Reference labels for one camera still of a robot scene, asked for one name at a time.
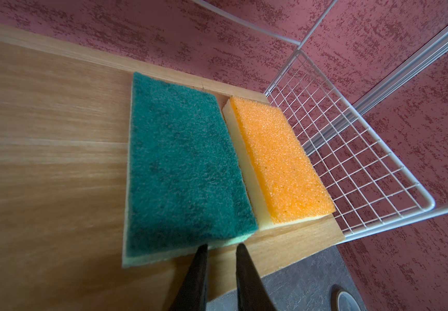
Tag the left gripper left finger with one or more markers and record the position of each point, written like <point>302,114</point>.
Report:
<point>192,294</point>

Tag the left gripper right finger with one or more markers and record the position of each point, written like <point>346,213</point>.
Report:
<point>250,290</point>

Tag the dark green sponge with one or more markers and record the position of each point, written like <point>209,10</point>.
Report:
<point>184,185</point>

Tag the orange sponge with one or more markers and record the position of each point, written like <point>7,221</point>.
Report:
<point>282,184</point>

